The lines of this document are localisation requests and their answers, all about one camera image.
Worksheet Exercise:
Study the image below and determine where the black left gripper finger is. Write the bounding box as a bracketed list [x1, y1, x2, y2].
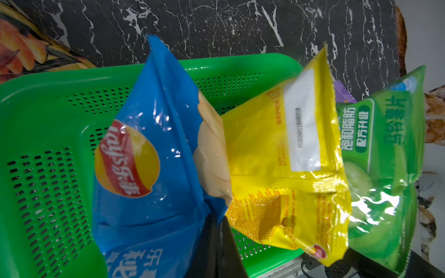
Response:
[185, 214, 248, 278]

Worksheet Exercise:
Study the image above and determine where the blue Lays chips bag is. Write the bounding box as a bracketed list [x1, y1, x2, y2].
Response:
[93, 35, 232, 278]

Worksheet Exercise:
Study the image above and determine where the yellow Lays chips bag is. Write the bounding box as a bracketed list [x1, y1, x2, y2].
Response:
[222, 48, 352, 266]

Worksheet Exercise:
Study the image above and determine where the green cucumber chips bag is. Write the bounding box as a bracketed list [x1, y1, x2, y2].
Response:
[336, 66, 426, 278]

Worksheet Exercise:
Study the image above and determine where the black Lays chips bag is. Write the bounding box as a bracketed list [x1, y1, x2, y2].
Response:
[1, 1, 96, 83]

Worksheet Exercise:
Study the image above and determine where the green plastic basket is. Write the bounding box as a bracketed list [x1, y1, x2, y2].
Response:
[1, 53, 303, 278]

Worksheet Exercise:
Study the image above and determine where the purple Krax snack bag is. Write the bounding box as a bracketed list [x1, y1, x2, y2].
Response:
[333, 80, 357, 104]

